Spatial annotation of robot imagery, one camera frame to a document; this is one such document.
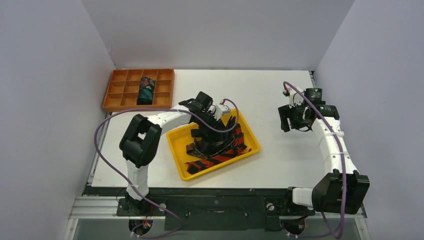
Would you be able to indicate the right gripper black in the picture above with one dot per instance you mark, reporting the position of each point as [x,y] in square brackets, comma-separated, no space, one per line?
[286,117]

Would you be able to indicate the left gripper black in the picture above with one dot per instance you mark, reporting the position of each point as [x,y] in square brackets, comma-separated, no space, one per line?
[215,123]

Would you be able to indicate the yellow plastic tray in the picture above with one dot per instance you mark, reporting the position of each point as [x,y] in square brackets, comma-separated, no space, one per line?
[179,138]

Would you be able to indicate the navy striped tie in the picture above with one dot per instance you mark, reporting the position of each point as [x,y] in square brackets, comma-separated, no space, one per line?
[207,142]

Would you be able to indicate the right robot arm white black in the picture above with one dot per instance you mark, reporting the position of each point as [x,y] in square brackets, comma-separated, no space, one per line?
[343,188]

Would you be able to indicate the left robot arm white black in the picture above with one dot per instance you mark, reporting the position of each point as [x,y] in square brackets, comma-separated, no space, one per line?
[140,141]

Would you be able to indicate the orange black striped tie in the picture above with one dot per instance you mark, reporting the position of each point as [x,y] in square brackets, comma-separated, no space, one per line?
[237,149]

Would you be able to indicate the rolled green patterned tie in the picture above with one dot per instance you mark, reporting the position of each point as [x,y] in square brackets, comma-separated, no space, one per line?
[146,91]

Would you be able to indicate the orange wooden divider tray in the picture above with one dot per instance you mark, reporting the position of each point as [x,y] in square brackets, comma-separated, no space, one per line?
[122,92]

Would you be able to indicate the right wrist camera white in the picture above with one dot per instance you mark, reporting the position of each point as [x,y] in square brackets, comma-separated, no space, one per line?
[295,100]

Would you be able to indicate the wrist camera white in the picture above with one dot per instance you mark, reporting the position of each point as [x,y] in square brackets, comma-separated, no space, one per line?
[295,100]
[220,110]

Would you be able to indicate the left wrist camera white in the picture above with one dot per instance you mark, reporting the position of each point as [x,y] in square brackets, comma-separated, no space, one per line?
[220,110]

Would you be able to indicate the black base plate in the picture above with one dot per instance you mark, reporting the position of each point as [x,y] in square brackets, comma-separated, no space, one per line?
[208,209]

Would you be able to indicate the aluminium frame rail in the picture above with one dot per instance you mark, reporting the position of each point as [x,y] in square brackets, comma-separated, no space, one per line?
[106,207]

